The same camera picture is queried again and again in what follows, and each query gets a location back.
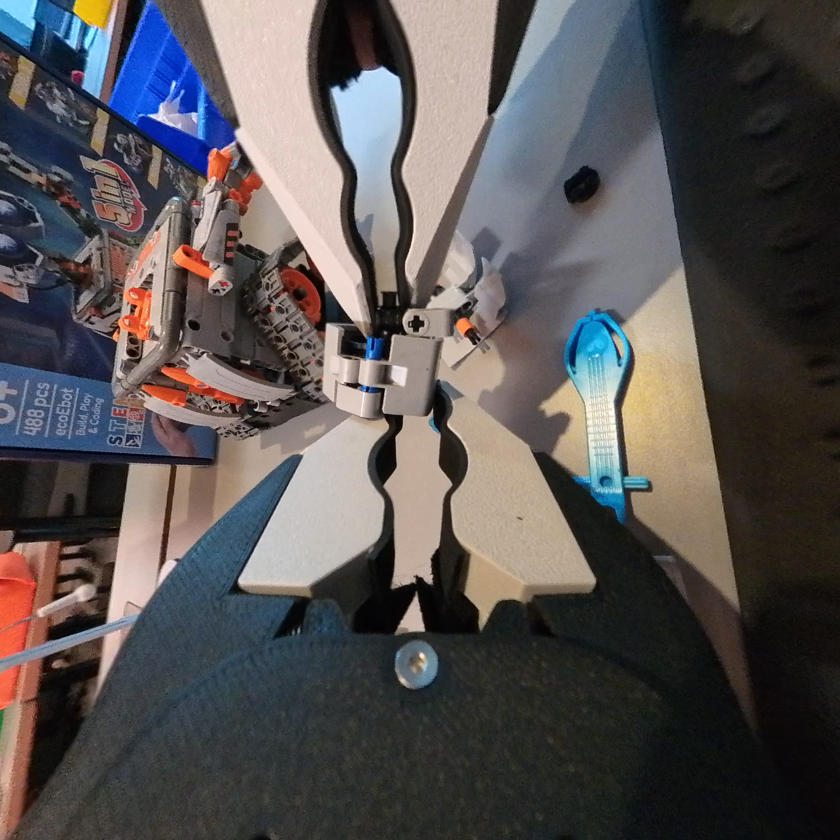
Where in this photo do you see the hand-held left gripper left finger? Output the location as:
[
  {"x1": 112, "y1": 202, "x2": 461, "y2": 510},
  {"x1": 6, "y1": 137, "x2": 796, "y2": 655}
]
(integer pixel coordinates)
[{"x1": 241, "y1": 407, "x2": 401, "y2": 605}]

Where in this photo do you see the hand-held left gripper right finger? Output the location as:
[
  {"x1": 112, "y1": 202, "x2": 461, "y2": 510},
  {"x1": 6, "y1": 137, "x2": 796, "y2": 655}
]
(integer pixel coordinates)
[{"x1": 434, "y1": 381, "x2": 598, "y2": 611}]

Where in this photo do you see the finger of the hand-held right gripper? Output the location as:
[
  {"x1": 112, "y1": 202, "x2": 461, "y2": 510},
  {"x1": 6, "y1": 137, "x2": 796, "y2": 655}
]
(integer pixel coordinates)
[
  {"x1": 197, "y1": 0, "x2": 382, "y2": 329},
  {"x1": 381, "y1": 0, "x2": 506, "y2": 309}
]

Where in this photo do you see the blue toy wrench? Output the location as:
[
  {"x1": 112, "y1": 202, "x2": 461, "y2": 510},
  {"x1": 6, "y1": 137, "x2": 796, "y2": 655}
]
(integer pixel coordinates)
[{"x1": 565, "y1": 309, "x2": 651, "y2": 519}]

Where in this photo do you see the light grey toy block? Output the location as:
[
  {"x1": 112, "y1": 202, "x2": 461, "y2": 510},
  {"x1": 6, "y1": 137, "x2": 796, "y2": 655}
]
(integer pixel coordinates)
[{"x1": 322, "y1": 309, "x2": 447, "y2": 418}]

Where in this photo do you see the person's right hand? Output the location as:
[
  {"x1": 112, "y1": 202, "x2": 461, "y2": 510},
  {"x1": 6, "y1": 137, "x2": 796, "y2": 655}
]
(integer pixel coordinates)
[{"x1": 326, "y1": 0, "x2": 395, "y2": 80}]

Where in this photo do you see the blue plastic bin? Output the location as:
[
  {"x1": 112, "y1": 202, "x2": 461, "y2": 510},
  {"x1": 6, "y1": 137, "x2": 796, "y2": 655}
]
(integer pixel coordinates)
[{"x1": 108, "y1": 0, "x2": 240, "y2": 152}]

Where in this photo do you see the yellow plastic bin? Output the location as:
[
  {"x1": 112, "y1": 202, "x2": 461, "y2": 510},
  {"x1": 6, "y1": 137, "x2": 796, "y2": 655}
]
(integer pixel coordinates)
[{"x1": 73, "y1": 0, "x2": 122, "y2": 30}]

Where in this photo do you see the small grey orange toy part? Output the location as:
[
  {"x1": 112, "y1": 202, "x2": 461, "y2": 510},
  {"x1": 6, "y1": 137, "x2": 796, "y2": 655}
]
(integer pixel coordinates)
[{"x1": 434, "y1": 230, "x2": 510, "y2": 368}]

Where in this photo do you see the grey orange tracked toy robot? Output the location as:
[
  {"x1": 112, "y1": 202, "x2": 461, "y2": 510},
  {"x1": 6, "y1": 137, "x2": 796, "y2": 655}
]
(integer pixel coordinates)
[{"x1": 73, "y1": 147, "x2": 345, "y2": 441}]

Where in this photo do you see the blue robot kit box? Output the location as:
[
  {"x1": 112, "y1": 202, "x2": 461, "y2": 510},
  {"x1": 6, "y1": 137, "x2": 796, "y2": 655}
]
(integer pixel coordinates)
[{"x1": 0, "y1": 33, "x2": 217, "y2": 467}]

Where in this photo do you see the white book stand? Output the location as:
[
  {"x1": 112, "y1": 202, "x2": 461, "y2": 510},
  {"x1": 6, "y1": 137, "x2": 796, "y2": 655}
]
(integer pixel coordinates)
[{"x1": 0, "y1": 578, "x2": 178, "y2": 670}]

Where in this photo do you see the black perforated mat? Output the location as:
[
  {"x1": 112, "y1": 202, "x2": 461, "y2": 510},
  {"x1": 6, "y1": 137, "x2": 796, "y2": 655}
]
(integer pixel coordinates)
[{"x1": 641, "y1": 0, "x2": 840, "y2": 840}]

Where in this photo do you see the orange plastic object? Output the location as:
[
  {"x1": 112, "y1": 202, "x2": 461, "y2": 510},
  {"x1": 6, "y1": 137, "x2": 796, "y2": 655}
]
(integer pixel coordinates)
[{"x1": 0, "y1": 552, "x2": 60, "y2": 710}]

